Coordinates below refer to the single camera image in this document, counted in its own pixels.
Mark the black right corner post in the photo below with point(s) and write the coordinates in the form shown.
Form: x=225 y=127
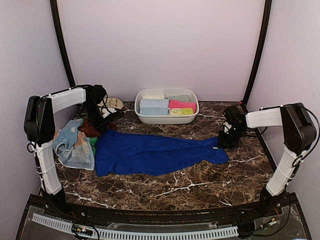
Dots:
x=258 y=52

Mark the pink rolled towel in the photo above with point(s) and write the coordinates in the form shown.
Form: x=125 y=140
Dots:
x=176 y=104

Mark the royal blue microfiber towel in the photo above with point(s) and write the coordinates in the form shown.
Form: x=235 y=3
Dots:
x=128 y=153

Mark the black corner post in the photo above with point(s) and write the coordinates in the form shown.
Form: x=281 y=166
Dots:
x=61 y=43
x=258 y=52

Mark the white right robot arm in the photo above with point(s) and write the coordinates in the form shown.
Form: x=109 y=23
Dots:
x=300 y=128

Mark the white slotted cable duct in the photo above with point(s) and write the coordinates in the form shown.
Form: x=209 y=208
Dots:
x=122 y=231

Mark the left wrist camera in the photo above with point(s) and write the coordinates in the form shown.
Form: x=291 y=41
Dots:
x=105 y=112

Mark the black left corner post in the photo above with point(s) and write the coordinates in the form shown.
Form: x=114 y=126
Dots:
x=61 y=43

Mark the floral ceramic plate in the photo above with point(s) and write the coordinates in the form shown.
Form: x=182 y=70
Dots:
x=114 y=102

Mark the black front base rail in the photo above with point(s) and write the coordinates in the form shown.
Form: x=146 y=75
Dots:
x=287 y=210

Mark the lime lemon print towel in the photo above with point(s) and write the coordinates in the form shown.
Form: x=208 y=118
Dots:
x=181 y=111

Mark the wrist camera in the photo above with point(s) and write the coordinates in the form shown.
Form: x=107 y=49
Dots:
x=226 y=127
x=105 y=112

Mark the sage green rolled towel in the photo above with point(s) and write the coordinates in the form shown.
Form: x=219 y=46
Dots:
x=180 y=97

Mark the light blue rolled towel front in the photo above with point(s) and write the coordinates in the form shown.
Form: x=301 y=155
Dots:
x=154 y=111

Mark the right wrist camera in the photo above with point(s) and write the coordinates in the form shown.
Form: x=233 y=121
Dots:
x=226 y=127

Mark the white plastic bin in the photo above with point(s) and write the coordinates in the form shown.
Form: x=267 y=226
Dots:
x=167 y=120

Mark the light blue patterned towel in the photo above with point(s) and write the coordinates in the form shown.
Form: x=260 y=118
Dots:
x=73 y=147

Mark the white rolled towel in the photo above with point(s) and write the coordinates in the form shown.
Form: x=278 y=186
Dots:
x=154 y=96

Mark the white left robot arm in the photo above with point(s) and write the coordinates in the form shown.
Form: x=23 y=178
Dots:
x=39 y=126

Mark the light blue rolled towel rear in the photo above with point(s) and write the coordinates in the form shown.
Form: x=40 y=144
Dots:
x=154 y=103

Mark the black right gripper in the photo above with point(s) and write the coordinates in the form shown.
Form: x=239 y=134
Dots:
x=223 y=143

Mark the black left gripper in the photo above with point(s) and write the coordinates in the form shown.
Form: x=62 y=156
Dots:
x=97 y=125

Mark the light blue rolled towel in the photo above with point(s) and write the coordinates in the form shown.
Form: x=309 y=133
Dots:
x=154 y=111
x=154 y=103

